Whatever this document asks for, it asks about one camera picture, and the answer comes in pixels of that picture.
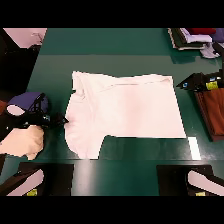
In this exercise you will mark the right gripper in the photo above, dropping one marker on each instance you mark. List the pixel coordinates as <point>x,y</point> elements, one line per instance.
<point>195,81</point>

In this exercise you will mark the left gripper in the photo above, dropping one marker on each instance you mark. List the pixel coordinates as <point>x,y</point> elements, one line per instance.
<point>50,120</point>

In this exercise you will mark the white T-shirt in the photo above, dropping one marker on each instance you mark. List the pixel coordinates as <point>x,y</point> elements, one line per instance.
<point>126,110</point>

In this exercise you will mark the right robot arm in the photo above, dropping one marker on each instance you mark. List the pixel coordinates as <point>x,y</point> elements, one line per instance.
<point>214,77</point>

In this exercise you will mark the pale lavender garment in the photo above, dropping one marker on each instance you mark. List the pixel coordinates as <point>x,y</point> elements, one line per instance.
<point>209,50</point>

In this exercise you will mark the purple garment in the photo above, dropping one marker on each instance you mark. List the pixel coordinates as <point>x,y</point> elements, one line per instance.
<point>23,99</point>

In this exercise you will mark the rust brown garment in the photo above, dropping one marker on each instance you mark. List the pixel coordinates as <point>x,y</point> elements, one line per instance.
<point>213,111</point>

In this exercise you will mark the cream garment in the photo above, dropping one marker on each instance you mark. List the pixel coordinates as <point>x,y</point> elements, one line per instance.
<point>20,142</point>

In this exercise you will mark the white garment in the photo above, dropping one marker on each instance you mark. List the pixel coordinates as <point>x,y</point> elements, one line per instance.
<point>196,38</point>

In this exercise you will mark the red garment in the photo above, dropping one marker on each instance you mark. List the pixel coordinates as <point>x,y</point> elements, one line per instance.
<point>203,31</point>

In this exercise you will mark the blue garment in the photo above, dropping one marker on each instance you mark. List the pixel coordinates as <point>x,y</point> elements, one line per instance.
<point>218,34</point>

